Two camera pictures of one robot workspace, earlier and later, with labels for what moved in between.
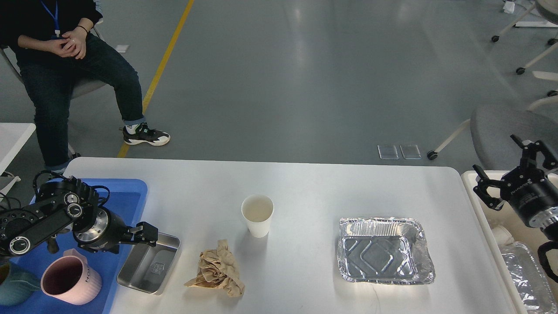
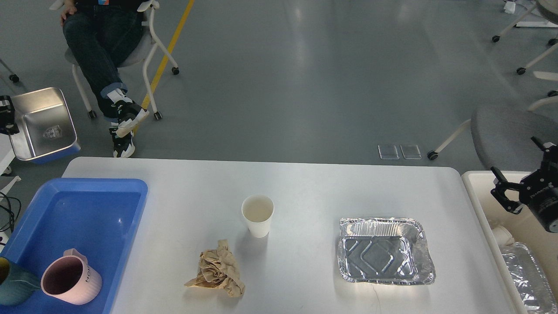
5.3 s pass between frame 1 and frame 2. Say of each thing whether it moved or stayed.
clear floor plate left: stayed
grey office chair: stayed
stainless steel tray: moved
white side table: stayed
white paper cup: stayed
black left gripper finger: moved
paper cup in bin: stayed
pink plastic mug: stayed
